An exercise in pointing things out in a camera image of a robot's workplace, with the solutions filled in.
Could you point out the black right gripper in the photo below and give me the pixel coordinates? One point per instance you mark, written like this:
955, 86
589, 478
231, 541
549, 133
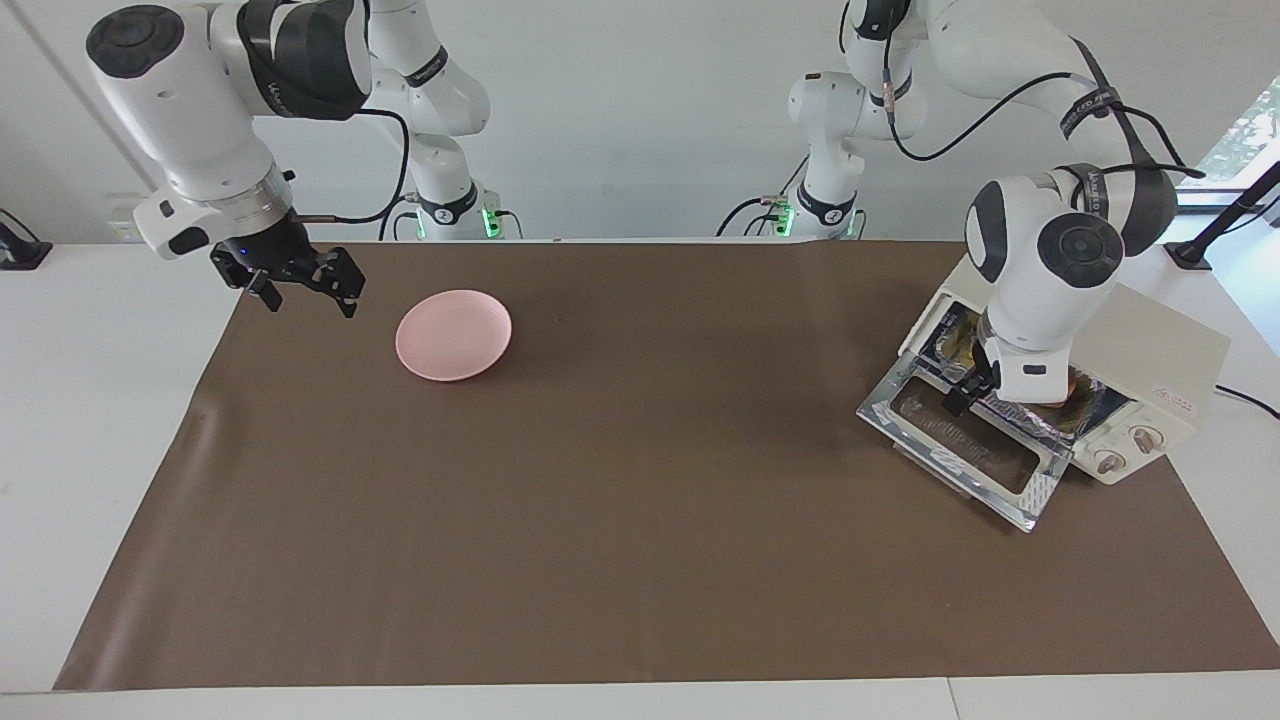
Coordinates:
275, 255

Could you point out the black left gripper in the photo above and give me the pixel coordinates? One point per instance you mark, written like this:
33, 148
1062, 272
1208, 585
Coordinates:
982, 380

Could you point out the aluminium foil tray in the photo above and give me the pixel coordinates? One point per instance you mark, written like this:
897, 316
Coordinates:
1020, 415

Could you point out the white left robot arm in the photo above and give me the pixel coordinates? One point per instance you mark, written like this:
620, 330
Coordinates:
1050, 300

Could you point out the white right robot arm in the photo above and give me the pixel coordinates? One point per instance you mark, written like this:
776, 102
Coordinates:
190, 110

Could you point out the glass oven door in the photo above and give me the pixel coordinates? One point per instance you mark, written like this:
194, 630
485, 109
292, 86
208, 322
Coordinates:
880, 410

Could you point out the smaller oven control knob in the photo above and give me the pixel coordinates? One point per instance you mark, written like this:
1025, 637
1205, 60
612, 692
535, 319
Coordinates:
1108, 462

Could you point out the larger oven control knob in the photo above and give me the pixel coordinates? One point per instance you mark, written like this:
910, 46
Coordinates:
1146, 438

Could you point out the cream toaster oven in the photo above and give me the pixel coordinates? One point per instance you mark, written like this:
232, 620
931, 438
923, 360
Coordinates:
1150, 340

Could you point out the pink round plate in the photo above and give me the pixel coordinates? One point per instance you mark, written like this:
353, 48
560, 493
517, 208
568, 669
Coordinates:
455, 335

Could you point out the brown table mat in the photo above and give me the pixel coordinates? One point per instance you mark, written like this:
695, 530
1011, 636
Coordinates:
650, 560

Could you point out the window with green view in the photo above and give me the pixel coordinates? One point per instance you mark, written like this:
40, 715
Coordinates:
1240, 140

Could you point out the white wall socket box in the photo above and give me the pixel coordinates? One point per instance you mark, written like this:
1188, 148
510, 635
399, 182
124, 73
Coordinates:
122, 225

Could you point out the black table clamp mount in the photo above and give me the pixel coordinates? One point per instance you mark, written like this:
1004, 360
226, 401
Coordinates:
22, 252

